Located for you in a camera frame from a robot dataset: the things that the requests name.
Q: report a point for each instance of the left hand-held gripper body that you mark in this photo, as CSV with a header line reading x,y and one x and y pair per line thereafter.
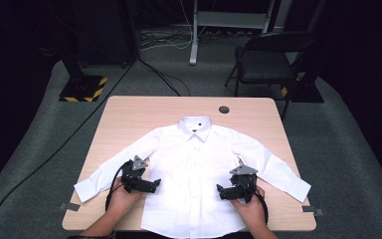
x,y
133,176

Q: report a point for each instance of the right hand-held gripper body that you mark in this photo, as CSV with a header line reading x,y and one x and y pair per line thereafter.
x,y
243,184

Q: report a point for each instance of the white button-up shirt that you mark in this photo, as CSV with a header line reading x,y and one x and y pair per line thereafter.
x,y
192,166

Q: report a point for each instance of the person's left hand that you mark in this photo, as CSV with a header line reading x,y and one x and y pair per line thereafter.
x,y
122,200

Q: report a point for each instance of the person's right hand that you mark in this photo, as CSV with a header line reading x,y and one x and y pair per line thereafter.
x,y
253,212

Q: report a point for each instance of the grey tape piece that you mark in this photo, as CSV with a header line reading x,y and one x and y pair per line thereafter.
x,y
311,210
69,206

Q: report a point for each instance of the dark wristband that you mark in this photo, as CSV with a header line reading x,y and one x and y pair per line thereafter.
x,y
93,237

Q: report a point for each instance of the black stand with striped base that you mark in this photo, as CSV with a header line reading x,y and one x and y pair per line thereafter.
x,y
83,88

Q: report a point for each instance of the black stand with yellow mark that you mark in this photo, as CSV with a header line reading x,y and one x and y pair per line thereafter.
x,y
306,91

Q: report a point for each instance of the black folding chair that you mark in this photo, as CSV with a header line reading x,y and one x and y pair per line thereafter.
x,y
265,66

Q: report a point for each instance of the black cabinet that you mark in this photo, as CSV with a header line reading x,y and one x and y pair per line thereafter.
x,y
106,30

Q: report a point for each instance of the white metal desk frame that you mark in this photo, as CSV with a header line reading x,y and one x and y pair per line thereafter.
x,y
227,19

